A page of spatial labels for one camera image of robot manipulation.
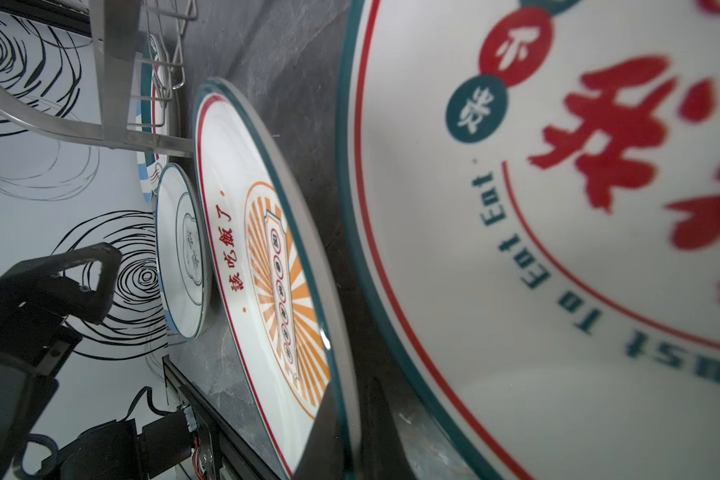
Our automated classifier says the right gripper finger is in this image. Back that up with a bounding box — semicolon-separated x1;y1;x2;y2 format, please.
362;378;415;480

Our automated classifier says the red character plate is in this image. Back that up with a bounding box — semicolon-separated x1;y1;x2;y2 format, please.
337;1;720;479

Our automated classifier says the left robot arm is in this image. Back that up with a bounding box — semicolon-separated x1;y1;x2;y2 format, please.
0;243;197;479

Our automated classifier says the stainless steel dish rack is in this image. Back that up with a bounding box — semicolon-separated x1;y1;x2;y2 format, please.
0;1;198;157

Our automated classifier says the white plate flower outline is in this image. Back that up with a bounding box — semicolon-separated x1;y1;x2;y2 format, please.
155;163;211;341

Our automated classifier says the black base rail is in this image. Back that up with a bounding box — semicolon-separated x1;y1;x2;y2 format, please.
161;355;284;479

